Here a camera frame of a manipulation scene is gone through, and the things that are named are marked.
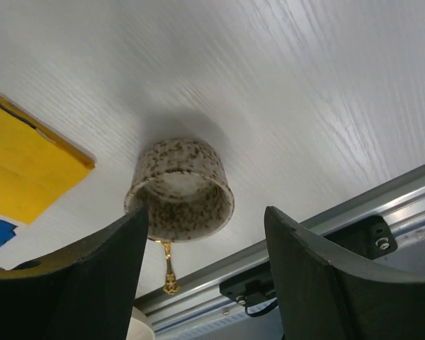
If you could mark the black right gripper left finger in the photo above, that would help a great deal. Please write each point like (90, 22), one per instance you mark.
(84, 290)

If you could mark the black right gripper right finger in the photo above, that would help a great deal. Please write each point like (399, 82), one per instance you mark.
(362, 299)

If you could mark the cream round plate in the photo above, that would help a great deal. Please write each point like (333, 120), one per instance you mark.
(140, 328)

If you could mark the gold spoon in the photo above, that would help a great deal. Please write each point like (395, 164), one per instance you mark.
(171, 286)

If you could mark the yellow Pikachu cloth placemat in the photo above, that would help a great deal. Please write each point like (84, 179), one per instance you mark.
(37, 167)

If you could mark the speckled ceramic cup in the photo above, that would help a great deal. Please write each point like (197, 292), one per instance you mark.
(183, 185)

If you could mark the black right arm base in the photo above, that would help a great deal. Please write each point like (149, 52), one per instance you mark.
(293, 263)

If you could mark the aluminium mounting rail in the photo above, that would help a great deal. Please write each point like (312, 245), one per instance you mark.
(201, 312)

